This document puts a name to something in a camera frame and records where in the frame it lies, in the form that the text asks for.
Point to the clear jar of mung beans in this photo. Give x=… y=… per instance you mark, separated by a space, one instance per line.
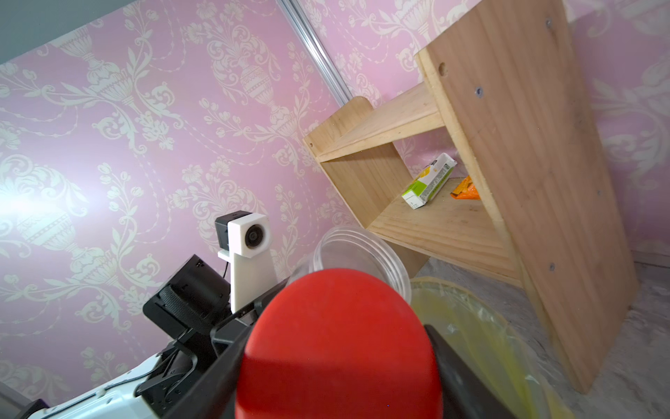
x=355 y=248

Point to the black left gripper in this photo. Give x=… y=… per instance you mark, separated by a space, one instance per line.
x=230 y=336

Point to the wooden two-tier shelf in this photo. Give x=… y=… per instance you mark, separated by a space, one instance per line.
x=505 y=82

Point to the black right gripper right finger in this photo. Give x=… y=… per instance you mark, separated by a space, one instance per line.
x=464 y=395

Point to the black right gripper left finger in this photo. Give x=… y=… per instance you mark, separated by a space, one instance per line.
x=212 y=396

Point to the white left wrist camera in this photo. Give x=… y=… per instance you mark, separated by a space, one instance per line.
x=245 y=240

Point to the orange snack bag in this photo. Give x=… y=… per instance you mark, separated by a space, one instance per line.
x=465 y=190

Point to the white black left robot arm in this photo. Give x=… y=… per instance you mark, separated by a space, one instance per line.
x=195 y=376

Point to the green white carton box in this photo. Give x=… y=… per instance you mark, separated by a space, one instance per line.
x=429 y=182

